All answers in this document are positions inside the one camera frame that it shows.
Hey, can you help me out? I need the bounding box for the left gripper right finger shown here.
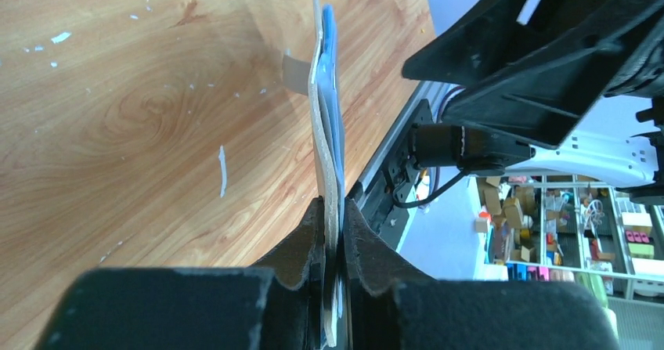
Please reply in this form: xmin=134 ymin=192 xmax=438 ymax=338
xmin=342 ymin=200 xmax=619 ymax=349

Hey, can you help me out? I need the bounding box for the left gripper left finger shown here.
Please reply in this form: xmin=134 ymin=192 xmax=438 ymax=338
xmin=36 ymin=198 xmax=324 ymax=349

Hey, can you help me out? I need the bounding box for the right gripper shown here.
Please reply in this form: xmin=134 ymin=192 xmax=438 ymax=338
xmin=402 ymin=0 xmax=663 ymax=149

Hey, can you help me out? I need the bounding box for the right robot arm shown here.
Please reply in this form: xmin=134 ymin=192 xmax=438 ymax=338
xmin=402 ymin=0 xmax=663 ymax=205

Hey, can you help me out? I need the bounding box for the storage shelf with boxes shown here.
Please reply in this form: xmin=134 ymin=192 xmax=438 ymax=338
xmin=475 ymin=175 xmax=663 ymax=304

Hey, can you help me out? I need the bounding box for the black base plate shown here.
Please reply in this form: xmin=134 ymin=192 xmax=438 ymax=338
xmin=349 ymin=99 xmax=432 ymax=251

